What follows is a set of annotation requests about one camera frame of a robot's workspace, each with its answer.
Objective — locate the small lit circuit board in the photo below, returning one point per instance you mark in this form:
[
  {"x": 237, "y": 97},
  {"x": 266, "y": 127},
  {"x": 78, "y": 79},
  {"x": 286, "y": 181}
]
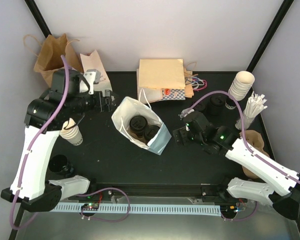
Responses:
[{"x": 90, "y": 207}]

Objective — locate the brown pulp cup carrier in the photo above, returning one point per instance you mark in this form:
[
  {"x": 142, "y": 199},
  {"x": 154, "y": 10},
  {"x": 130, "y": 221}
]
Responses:
[{"x": 138, "y": 140}]

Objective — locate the right stack black lids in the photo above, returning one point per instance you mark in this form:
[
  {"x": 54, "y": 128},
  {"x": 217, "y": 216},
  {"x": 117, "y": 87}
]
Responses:
[{"x": 215, "y": 105}]

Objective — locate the brown kraft paper bag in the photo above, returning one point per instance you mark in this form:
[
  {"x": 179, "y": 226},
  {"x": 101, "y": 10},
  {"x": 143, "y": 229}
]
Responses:
[{"x": 49, "y": 57}]

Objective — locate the flat tan paper bag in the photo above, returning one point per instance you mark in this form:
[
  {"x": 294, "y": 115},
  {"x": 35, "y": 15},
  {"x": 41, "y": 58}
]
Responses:
[{"x": 161, "y": 74}]

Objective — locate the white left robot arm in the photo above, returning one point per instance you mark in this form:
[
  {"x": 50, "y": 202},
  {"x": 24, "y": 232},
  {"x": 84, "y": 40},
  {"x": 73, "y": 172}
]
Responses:
[{"x": 71, "y": 93}]

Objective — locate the paper cup near left arm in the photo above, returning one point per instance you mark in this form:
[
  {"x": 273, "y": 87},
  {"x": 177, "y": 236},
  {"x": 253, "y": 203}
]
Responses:
[{"x": 71, "y": 132}]

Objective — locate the black right frame post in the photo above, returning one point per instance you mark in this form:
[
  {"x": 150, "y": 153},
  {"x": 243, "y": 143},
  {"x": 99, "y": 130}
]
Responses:
[{"x": 276, "y": 22}]

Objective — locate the pink cream paper bag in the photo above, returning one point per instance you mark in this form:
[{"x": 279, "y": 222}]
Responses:
[{"x": 93, "y": 61}]

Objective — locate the light blue slotted cable duct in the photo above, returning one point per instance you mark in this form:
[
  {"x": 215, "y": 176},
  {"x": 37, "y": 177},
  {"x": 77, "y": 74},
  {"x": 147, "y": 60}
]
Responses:
[{"x": 151, "y": 209}]

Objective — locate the light blue paper bag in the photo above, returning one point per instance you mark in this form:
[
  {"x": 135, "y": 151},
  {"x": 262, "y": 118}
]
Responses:
[{"x": 130, "y": 107}]

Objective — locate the flat bags with coloured handles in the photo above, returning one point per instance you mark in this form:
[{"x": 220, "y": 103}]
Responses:
[{"x": 192, "y": 82}]

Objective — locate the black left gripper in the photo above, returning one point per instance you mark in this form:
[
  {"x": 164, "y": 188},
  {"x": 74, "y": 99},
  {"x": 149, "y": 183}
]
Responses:
[{"x": 99, "y": 106}]

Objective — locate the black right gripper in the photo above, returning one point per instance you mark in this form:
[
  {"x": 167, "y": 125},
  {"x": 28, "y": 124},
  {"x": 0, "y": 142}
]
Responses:
[{"x": 177, "y": 133}]

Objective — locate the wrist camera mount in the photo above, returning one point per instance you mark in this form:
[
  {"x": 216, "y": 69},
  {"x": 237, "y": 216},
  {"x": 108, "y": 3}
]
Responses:
[
  {"x": 185, "y": 119},
  {"x": 87, "y": 81}
]

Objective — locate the black frame post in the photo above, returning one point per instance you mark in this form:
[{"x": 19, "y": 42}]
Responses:
[
  {"x": 276, "y": 22},
  {"x": 36, "y": 13}
]

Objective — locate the stack of white paper cups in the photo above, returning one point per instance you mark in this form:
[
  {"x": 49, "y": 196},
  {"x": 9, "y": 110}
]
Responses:
[{"x": 242, "y": 83}]

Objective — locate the black left frame post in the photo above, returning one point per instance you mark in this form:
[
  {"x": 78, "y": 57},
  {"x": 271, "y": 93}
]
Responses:
[{"x": 36, "y": 13}]

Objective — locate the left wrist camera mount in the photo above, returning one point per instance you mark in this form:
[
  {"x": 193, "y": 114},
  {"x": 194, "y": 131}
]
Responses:
[{"x": 87, "y": 81}]

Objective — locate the single black cup lid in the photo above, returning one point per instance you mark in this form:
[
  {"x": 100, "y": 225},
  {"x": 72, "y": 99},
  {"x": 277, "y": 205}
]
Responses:
[{"x": 150, "y": 132}]

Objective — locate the bundle of white straws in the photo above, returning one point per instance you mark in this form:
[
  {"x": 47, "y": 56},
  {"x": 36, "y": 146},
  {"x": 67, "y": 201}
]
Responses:
[{"x": 254, "y": 106}]

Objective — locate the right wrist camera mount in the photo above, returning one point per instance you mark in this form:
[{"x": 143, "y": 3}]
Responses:
[{"x": 185, "y": 119}]

